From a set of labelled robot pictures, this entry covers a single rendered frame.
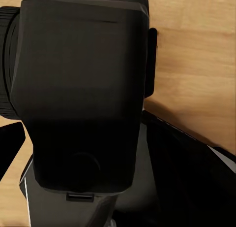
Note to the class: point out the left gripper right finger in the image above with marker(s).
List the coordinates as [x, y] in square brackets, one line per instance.
[188, 194]

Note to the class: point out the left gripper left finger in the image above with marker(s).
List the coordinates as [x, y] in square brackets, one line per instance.
[12, 137]

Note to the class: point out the digital camera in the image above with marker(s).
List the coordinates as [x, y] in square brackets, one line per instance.
[76, 72]

